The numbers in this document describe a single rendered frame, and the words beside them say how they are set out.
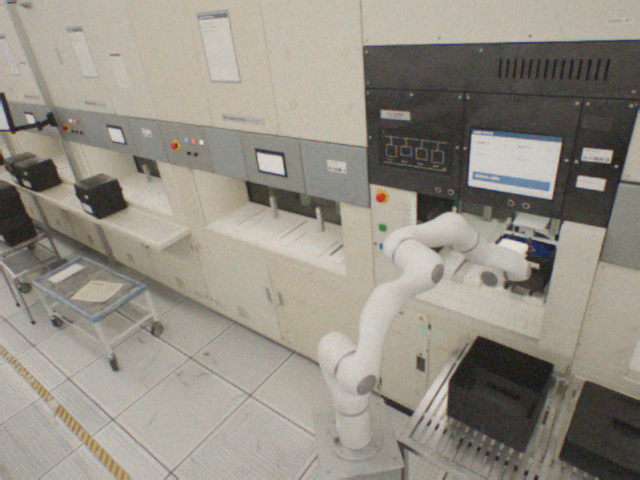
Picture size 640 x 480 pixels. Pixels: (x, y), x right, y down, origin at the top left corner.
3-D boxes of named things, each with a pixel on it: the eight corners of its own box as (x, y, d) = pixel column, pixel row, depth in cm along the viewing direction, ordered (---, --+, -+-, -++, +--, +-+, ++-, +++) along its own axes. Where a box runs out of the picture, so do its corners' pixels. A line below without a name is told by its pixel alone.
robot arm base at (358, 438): (332, 466, 144) (327, 431, 135) (324, 418, 160) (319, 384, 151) (388, 455, 145) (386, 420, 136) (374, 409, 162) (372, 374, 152)
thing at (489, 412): (474, 366, 174) (477, 334, 166) (547, 397, 158) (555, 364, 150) (444, 414, 156) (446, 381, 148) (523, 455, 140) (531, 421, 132)
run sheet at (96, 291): (68, 299, 300) (67, 297, 299) (92, 279, 319) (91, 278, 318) (104, 303, 291) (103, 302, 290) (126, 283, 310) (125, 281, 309)
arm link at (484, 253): (502, 225, 134) (535, 262, 153) (455, 226, 145) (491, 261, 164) (497, 252, 131) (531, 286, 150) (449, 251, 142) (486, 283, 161)
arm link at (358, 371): (341, 371, 143) (370, 405, 130) (316, 366, 135) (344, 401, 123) (421, 243, 138) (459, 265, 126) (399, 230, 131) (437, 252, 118)
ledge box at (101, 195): (80, 213, 343) (68, 183, 330) (113, 199, 361) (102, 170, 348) (97, 222, 325) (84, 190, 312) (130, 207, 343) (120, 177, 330)
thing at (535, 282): (489, 285, 196) (492, 226, 180) (506, 261, 209) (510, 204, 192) (546, 302, 181) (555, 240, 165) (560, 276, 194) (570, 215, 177)
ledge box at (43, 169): (21, 189, 409) (9, 163, 396) (50, 178, 428) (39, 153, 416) (36, 194, 393) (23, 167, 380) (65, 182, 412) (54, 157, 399)
